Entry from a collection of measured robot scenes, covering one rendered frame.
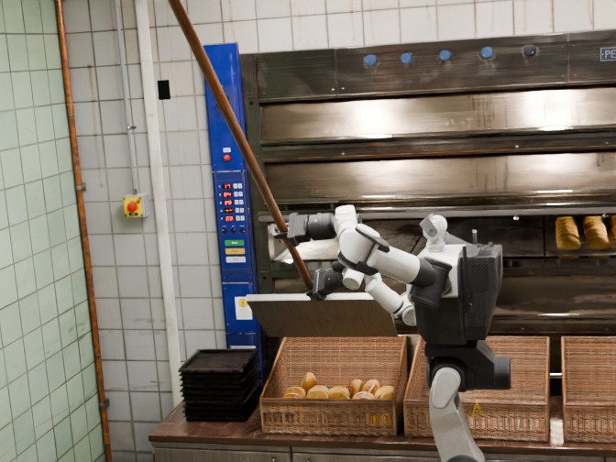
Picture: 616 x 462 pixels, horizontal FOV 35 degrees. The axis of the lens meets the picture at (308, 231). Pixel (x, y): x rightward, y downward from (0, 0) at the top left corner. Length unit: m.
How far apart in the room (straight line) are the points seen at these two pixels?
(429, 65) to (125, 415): 2.19
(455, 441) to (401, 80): 1.54
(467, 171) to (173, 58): 1.37
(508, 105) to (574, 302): 0.87
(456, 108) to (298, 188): 0.76
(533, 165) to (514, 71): 0.39
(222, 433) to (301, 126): 1.34
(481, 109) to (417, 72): 0.31
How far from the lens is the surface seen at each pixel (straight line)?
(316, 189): 4.20
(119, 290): 4.61
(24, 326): 4.18
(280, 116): 4.22
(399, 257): 2.95
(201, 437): 4.06
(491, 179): 4.10
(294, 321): 3.92
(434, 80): 4.10
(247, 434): 4.03
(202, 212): 4.38
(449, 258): 3.18
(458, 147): 4.10
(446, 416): 3.38
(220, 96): 2.65
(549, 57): 4.07
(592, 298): 4.20
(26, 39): 4.30
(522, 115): 4.06
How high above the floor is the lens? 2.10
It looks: 11 degrees down
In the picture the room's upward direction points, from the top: 4 degrees counter-clockwise
